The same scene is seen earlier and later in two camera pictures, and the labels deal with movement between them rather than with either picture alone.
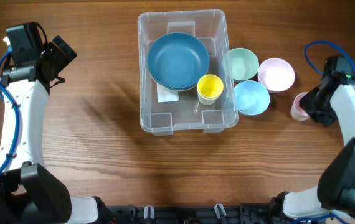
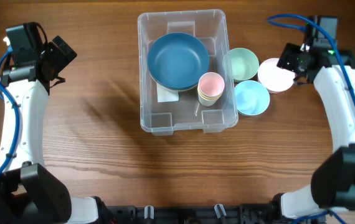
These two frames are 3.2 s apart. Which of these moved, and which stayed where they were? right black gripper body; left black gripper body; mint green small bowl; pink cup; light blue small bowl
Moved: pink cup; right black gripper body
Stayed: left black gripper body; mint green small bowl; light blue small bowl
